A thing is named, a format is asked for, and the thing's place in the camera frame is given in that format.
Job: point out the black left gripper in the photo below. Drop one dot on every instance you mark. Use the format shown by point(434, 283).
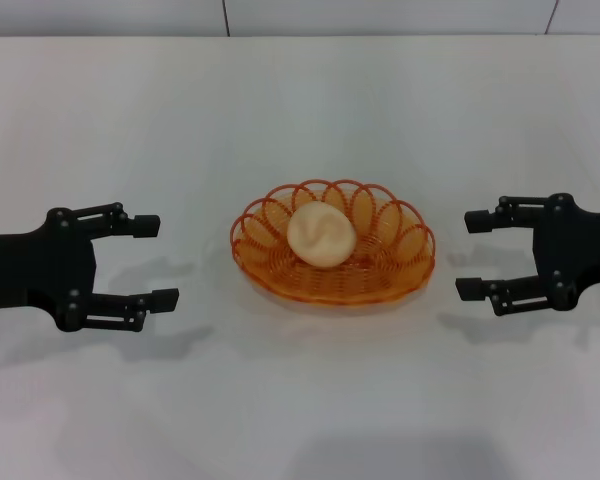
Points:
point(35, 270)

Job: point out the orange woven plastic basket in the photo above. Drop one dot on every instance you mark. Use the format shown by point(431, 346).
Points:
point(330, 280)

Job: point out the pale round bread bun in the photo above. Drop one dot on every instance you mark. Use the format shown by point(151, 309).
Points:
point(322, 235)

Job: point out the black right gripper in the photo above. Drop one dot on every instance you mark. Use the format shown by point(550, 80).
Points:
point(575, 250)

